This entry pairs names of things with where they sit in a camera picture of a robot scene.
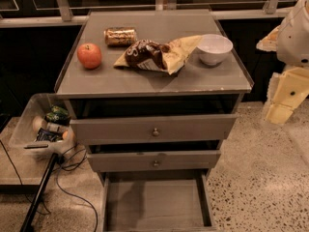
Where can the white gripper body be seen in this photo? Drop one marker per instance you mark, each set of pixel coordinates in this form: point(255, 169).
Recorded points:
point(294, 41)

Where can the white bottle in bin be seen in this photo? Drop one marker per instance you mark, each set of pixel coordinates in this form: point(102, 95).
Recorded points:
point(39, 122)

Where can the blue snack bag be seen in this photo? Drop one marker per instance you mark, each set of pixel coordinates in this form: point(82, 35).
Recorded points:
point(46, 135)

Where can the bottom grey drawer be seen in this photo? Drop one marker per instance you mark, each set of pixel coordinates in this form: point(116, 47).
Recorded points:
point(163, 201)

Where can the gold soda can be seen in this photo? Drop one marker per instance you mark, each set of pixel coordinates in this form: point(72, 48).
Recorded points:
point(120, 36)

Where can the middle grey drawer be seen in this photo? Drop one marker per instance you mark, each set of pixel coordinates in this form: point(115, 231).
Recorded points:
point(151, 161)

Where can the green snack bag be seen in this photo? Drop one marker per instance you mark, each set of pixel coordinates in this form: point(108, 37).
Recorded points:
point(57, 115)

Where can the grey drawer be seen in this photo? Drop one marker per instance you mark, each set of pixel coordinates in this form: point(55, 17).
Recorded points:
point(163, 201)
point(152, 129)
point(151, 161)

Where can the black pole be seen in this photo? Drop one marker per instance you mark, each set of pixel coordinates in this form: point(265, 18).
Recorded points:
point(27, 223)

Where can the grey drawer cabinet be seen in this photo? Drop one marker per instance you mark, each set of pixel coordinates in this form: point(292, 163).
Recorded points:
point(119, 92)

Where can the clear plastic bin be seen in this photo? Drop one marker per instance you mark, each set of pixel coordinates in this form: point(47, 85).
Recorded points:
point(24, 137)

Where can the red apple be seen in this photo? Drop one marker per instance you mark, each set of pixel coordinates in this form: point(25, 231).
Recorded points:
point(89, 55)

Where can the top grey drawer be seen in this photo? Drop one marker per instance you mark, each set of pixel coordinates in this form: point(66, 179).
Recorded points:
point(152, 129)

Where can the white bowl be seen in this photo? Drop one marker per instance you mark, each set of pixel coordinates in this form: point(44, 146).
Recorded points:
point(214, 49)

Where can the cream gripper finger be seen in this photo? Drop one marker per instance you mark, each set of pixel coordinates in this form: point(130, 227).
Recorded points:
point(278, 114)

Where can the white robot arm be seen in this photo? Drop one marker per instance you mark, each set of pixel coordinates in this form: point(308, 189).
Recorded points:
point(290, 42)

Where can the brown chip bag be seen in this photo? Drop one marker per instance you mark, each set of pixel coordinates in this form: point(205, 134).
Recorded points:
point(159, 57)

